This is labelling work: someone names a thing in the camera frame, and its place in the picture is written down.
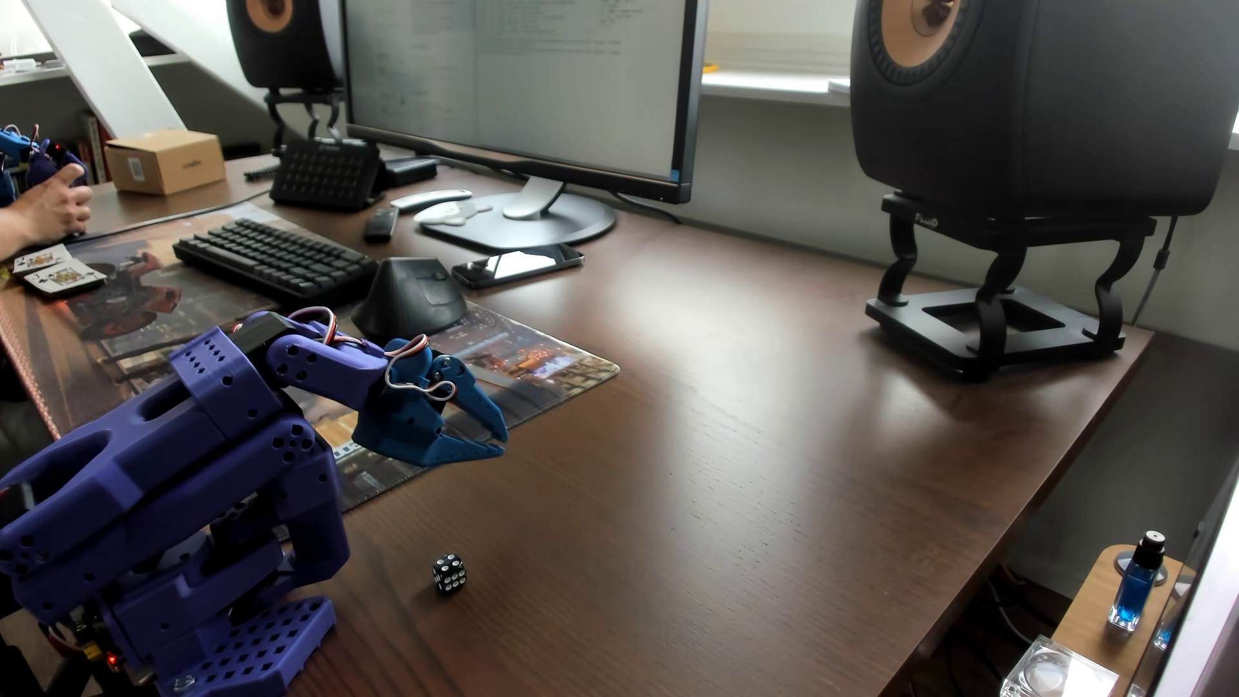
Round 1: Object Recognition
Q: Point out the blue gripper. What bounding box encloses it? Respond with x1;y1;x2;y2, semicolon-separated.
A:
353;337;510;470

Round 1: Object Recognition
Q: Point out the blue purple leader arm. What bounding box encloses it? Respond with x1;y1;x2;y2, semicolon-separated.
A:
0;124;90;207

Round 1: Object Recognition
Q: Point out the person's hand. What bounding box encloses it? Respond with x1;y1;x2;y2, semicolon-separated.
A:
10;163;95;248

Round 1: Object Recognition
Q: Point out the printed desk mat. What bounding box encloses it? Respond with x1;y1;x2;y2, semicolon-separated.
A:
0;201;621;512

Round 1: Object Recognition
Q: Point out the black vertical mouse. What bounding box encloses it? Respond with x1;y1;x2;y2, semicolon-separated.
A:
350;256;468;342

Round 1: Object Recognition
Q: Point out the black smartphone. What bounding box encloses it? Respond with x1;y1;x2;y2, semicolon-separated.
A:
451;243;586;290

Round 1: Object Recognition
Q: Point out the white flat gadget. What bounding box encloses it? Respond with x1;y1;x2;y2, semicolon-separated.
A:
414;198;495;228

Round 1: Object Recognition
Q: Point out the silver remote control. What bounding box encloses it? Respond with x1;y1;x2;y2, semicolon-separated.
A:
389;188;474;213

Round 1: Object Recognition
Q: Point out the black keyboard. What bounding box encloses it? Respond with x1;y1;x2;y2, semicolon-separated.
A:
172;217;379;309

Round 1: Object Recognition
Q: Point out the black desk dock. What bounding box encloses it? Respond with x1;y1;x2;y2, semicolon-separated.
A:
378;155;439;189

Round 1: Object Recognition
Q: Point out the black perforated keypad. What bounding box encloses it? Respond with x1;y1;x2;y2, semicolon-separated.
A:
269;136;385;212

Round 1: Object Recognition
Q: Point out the computer monitor with stand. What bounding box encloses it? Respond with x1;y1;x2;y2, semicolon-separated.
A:
339;0;710;253

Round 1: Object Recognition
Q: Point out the small black speaker stand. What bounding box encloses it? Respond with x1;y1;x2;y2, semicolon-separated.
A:
263;89;345;156

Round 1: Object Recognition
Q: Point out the cardboard box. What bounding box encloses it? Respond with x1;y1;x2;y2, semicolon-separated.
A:
103;128;228;197

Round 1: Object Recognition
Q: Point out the small black speaker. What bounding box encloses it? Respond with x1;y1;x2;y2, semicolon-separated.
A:
225;0;342;93

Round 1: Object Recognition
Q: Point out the playing card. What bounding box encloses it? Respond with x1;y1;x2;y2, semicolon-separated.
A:
21;259;108;298
12;244;74;279

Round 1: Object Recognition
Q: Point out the controller circuit board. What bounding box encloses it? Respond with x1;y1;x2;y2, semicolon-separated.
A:
41;620;127;679

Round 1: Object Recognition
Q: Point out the white window sill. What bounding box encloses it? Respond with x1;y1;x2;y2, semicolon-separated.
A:
701;68;853;108

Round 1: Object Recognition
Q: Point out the row of books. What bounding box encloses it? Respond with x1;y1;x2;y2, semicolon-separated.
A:
76;114;110;187

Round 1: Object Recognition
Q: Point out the white slanted beam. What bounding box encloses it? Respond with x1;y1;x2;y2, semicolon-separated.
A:
21;0;187;139

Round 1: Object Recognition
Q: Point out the large black speaker stand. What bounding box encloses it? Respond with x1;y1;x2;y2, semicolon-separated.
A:
864;192;1158;381

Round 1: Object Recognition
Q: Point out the clear glass cube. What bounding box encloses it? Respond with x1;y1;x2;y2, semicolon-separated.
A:
1000;634;1121;697

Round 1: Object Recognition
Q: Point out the wooden side shelf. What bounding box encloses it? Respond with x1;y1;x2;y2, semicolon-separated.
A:
1052;544;1187;697

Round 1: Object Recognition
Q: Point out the large black speaker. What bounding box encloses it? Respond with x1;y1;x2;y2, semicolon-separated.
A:
850;0;1239;219

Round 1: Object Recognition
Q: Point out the blue liquid bottle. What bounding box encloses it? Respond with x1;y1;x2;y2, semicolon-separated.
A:
1108;529;1167;633

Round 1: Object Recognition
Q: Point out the white furniture panel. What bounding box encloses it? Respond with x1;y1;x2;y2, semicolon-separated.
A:
1127;455;1239;697

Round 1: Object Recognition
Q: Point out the wrist servo cable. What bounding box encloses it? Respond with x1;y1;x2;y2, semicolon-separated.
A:
288;306;459;404

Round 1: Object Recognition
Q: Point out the black monitor cable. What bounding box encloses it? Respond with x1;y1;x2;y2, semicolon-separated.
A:
610;190;683;226

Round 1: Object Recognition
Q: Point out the black speaker cable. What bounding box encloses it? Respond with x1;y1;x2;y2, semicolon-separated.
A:
1131;215;1179;325

